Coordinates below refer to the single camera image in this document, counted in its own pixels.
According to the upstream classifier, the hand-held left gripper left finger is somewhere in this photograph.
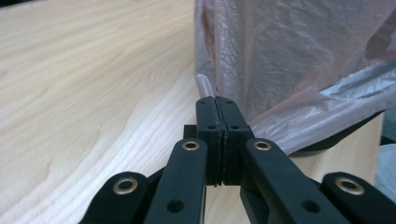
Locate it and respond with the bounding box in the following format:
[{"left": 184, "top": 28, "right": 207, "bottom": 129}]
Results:
[{"left": 144, "top": 96, "right": 226, "bottom": 224}]

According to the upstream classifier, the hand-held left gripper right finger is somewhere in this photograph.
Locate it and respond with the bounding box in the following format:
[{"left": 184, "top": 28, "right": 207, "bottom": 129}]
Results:
[{"left": 216, "top": 96, "right": 351, "bottom": 224}]

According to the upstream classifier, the pink plastic bag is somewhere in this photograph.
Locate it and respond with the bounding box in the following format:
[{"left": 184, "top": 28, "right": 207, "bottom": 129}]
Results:
[{"left": 193, "top": 0, "right": 396, "bottom": 156}]

